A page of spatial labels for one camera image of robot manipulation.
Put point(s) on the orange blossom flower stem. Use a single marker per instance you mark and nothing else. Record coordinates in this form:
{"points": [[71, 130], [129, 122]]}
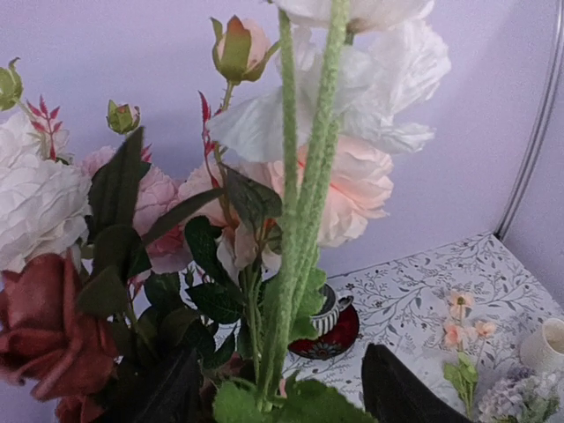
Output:
{"points": [[468, 341]]}

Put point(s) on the rust red rose stem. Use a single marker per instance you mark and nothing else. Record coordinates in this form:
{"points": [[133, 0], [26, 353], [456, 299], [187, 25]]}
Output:
{"points": [[70, 355]]}

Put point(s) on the floral patterned table mat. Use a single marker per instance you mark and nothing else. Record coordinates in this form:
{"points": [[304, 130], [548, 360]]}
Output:
{"points": [[403, 304]]}

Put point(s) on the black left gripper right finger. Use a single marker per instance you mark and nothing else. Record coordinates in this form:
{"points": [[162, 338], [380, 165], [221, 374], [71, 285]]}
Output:
{"points": [[392, 393]]}

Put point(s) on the right aluminium frame post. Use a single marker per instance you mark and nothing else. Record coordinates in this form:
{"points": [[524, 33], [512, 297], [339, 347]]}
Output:
{"points": [[538, 130]]}

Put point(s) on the white peony flower stem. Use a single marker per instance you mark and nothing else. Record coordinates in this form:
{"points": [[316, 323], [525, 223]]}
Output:
{"points": [[44, 196]]}

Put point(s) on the striped grey ceramic cup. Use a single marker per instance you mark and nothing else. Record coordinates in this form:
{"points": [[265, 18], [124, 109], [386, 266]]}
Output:
{"points": [[327, 318]]}

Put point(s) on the white rose flower stem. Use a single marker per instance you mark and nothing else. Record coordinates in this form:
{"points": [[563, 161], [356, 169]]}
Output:
{"points": [[409, 60]]}

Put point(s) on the dark red saucer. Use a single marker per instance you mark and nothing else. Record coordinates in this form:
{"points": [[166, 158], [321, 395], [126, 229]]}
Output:
{"points": [[337, 341]]}

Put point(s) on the pink peony flower stem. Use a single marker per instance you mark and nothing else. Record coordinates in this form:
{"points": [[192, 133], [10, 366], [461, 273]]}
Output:
{"points": [[144, 224]]}

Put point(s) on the cream white mug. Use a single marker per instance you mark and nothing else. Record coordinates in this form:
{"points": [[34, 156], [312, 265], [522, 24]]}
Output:
{"points": [[542, 350]]}

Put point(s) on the peach rose flower stem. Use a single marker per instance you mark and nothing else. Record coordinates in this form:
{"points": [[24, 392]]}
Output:
{"points": [[275, 155]]}

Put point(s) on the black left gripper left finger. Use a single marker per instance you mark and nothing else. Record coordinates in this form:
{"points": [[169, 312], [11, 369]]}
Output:
{"points": [[170, 393]]}

